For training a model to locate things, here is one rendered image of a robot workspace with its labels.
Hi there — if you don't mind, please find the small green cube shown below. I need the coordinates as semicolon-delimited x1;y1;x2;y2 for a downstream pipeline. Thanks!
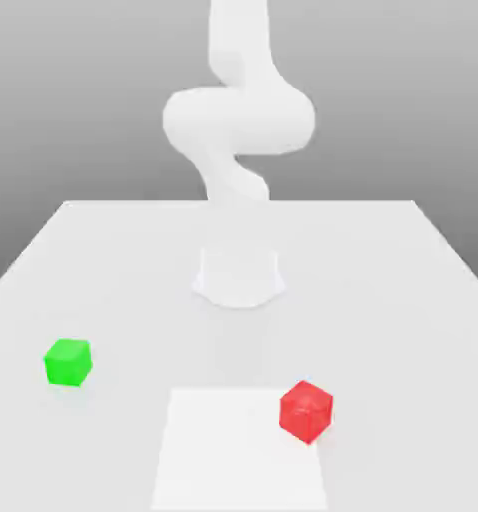
42;338;94;388

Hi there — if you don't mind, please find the small red cube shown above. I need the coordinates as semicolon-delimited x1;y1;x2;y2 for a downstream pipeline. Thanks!
278;379;335;446

